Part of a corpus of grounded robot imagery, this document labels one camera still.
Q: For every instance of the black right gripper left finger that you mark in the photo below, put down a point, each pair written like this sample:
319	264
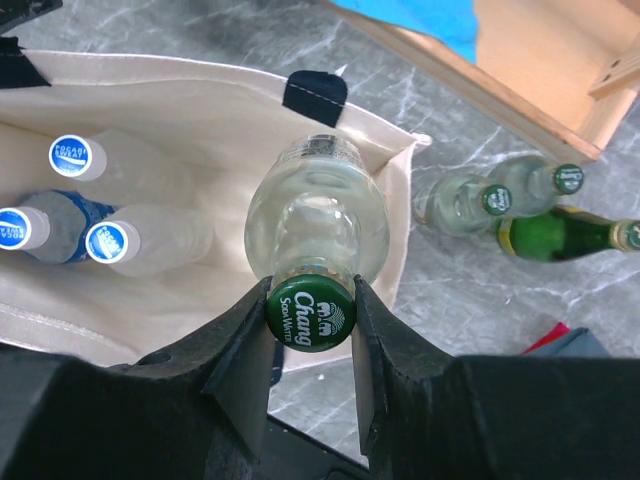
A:
195	409

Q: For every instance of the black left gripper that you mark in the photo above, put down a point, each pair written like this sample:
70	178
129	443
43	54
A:
16	12

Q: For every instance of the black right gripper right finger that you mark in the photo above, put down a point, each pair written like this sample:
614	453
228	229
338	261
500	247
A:
423	414

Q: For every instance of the chang soda bottle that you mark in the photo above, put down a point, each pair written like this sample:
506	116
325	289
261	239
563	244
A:
462	204
536	183
315	223

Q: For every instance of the Chang soda bottle front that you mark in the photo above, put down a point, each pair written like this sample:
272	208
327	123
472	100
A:
315	223

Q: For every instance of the green Perrier lemon bottle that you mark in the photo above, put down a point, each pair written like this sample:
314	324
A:
565	233

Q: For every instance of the cream canvas tote bag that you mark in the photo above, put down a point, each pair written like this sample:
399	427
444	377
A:
229	123

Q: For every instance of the folded red garment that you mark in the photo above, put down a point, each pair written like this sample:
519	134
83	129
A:
558	331

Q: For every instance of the folded grey-blue garment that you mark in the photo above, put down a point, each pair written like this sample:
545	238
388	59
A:
577	343

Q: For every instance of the blue-cap water bottle front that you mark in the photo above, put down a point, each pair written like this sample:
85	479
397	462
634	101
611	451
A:
144	239

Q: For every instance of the blue-cap water bottle rear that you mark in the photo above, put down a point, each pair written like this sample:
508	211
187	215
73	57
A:
118	169

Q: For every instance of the blue-cap water bottle labelled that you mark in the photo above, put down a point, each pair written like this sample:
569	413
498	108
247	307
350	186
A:
51	226

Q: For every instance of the wooden clothes rack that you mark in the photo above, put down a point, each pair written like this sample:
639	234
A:
559	74

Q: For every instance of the turquoise t-shirt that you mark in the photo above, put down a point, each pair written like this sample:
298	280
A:
453	22

